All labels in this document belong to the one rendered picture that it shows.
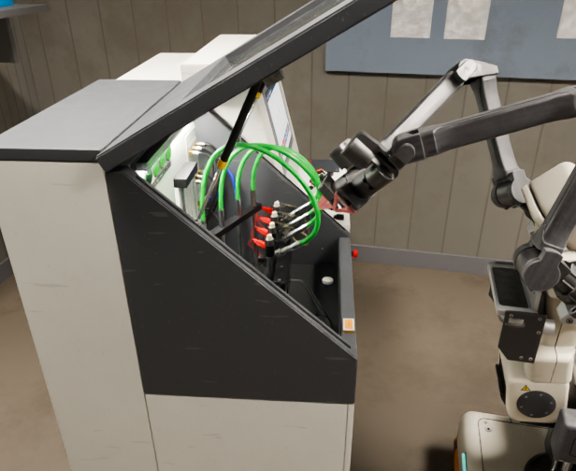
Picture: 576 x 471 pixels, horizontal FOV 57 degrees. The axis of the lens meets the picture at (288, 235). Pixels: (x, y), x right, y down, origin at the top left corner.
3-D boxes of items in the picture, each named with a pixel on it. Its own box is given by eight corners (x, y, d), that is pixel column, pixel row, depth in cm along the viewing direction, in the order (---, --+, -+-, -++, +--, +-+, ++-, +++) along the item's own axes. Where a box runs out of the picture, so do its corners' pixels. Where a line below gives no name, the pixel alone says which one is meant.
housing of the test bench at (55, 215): (174, 563, 186) (100, 149, 115) (94, 557, 188) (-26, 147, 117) (237, 318, 309) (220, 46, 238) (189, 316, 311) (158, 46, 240)
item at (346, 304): (353, 393, 148) (356, 349, 140) (338, 392, 148) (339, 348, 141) (348, 274, 203) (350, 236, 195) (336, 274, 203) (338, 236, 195)
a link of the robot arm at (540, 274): (667, 103, 101) (642, 96, 110) (598, 78, 101) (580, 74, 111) (550, 296, 119) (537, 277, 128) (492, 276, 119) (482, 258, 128)
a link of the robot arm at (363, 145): (419, 151, 112) (415, 143, 120) (378, 115, 110) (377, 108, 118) (379, 192, 116) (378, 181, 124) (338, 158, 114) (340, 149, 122)
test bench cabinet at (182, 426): (342, 576, 181) (354, 406, 144) (174, 563, 185) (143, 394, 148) (339, 417, 243) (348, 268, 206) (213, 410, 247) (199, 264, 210)
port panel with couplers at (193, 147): (203, 225, 182) (194, 137, 167) (193, 225, 182) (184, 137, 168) (210, 209, 193) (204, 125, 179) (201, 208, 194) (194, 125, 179)
